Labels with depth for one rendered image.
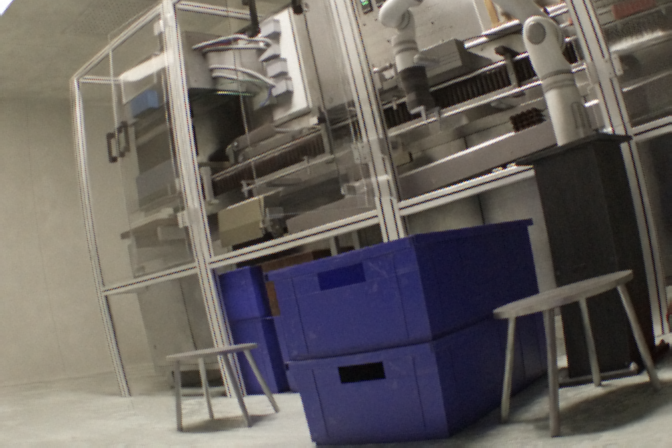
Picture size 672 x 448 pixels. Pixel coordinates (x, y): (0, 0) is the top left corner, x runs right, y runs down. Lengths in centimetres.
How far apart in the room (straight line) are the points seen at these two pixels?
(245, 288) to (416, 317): 154
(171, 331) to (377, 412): 234
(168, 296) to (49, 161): 334
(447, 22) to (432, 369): 178
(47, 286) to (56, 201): 84
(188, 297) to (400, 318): 223
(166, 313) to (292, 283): 220
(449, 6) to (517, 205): 91
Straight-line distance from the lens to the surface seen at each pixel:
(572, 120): 163
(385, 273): 142
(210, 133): 373
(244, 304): 287
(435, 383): 140
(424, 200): 222
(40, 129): 681
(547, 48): 167
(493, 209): 246
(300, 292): 156
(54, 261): 653
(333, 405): 156
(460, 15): 286
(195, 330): 355
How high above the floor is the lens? 34
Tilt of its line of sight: 8 degrees up
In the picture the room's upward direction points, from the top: 12 degrees counter-clockwise
